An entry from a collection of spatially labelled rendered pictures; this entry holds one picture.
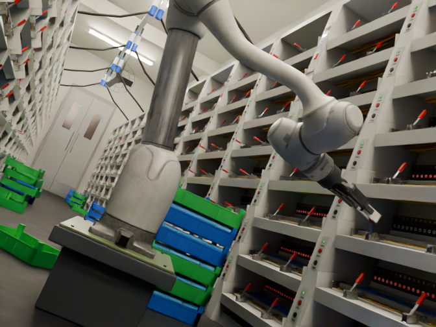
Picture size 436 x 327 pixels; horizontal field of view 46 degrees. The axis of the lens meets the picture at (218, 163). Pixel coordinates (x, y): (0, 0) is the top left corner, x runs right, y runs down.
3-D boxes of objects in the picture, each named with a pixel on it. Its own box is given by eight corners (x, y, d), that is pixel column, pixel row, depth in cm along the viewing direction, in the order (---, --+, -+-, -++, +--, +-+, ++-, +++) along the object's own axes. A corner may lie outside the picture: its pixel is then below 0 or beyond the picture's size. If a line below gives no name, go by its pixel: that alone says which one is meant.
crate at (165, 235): (150, 237, 190) (159, 218, 191) (143, 233, 209) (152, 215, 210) (221, 268, 197) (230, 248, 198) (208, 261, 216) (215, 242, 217)
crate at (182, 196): (169, 198, 192) (177, 179, 193) (159, 197, 211) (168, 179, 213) (237, 230, 199) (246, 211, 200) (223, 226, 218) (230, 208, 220)
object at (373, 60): (392, 58, 192) (397, 22, 193) (311, 84, 249) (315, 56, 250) (435, 69, 199) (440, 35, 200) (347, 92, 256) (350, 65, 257)
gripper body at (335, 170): (309, 181, 156) (330, 199, 158) (324, 181, 148) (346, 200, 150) (323, 161, 158) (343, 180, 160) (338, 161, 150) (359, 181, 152)
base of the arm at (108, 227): (85, 233, 124) (95, 212, 125) (93, 224, 146) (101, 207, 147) (154, 262, 127) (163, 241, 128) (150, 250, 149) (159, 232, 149)
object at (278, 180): (339, 194, 184) (343, 157, 184) (267, 189, 241) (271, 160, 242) (385, 202, 190) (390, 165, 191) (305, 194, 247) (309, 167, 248)
